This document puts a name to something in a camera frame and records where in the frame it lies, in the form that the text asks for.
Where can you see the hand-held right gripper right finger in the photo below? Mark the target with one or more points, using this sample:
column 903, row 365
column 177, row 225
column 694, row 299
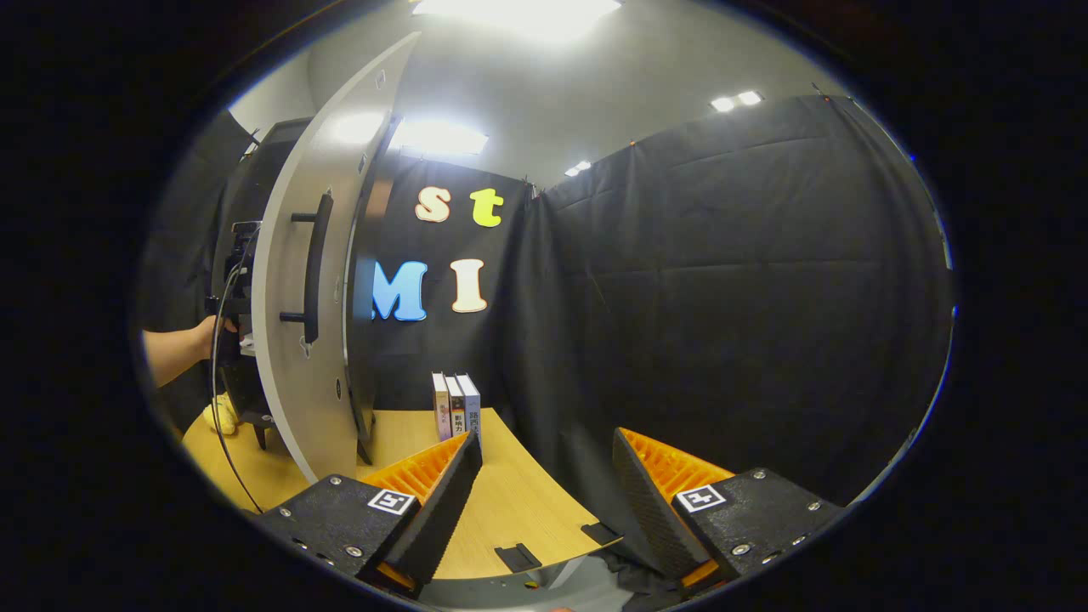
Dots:
column 654, row 518

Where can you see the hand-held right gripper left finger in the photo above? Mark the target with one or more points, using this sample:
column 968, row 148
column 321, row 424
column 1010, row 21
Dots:
column 433, row 518

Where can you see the black backdrop cloth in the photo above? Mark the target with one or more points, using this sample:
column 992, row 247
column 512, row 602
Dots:
column 722, row 323

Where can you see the blue white book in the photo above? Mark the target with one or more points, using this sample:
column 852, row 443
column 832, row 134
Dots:
column 473, row 408

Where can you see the large ceiling light panel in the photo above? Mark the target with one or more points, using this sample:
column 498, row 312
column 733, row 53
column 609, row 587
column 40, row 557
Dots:
column 518, row 13

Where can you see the cream plush toy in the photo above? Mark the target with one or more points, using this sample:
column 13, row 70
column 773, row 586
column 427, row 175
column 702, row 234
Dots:
column 223, row 415

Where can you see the dark red spine book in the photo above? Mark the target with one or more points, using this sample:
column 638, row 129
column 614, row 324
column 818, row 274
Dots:
column 456, row 410

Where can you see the light grey cabinet door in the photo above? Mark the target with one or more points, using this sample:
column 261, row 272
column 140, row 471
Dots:
column 293, row 399

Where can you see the black table clamp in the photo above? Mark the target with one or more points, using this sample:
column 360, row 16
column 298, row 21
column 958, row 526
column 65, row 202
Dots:
column 517, row 558
column 602, row 533

